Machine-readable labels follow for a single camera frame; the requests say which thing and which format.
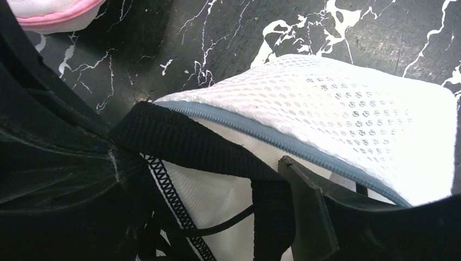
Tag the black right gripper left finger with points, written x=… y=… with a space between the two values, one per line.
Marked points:
x=67 y=191

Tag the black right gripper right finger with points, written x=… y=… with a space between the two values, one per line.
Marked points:
x=334 y=223

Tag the black bra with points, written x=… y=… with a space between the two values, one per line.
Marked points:
x=171 y=136

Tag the white pink-trim laundry bag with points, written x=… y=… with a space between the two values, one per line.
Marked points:
x=54 y=16

